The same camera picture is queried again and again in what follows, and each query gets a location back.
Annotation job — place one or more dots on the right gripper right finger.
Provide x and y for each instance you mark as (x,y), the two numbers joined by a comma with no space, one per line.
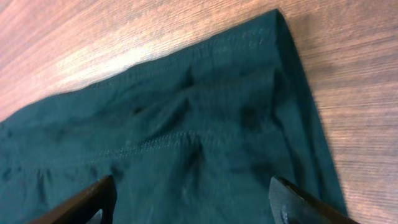
(292,205)

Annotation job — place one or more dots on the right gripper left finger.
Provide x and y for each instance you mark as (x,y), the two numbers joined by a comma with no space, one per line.
(82,207)

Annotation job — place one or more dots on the black shorts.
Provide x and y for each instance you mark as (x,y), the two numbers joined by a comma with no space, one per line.
(193,137)

